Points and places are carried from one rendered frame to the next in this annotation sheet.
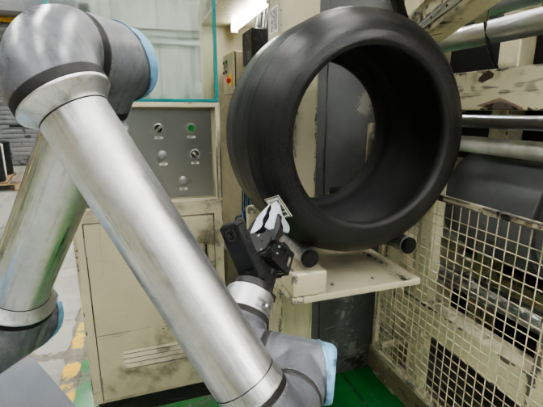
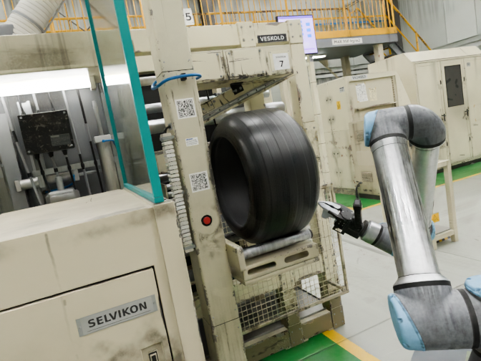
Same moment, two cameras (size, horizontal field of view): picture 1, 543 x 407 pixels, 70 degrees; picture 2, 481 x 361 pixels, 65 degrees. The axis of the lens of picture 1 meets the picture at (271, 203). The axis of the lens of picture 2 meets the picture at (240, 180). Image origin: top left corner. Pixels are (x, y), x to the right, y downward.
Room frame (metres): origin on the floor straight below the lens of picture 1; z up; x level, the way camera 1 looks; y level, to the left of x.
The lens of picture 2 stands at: (1.23, 1.48, 1.38)
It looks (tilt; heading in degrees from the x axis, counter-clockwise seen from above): 7 degrees down; 266
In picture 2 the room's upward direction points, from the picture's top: 10 degrees counter-clockwise
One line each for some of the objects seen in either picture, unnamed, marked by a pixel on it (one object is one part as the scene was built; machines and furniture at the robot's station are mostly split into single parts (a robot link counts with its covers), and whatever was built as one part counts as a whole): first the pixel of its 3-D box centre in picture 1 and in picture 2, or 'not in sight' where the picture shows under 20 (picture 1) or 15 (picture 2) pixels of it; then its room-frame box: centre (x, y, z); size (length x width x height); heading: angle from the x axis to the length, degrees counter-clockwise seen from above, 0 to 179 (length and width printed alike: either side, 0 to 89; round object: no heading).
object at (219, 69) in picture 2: not in sight; (230, 69); (1.04, -0.49, 1.71); 0.61 x 0.25 x 0.15; 19
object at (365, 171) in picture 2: not in sight; (386, 155); (-1.59, -4.36, 0.62); 0.91 x 0.58 x 1.25; 19
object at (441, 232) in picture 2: not in sight; (415, 201); (-0.74, -2.10, 0.40); 0.60 x 0.35 x 0.80; 109
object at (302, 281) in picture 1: (284, 258); (277, 258); (1.03, -0.04, 0.83); 0.36 x 0.09 x 0.06; 19
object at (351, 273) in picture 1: (328, 264); (263, 259); (1.07, -0.17, 0.80); 0.37 x 0.36 x 0.02; 109
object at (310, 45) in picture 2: not in sight; (297, 35); (-0.30, -3.96, 2.60); 0.60 x 0.05 x 0.55; 19
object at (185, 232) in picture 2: not in sight; (177, 193); (1.38, -0.01, 1.19); 0.05 x 0.04 x 0.48; 109
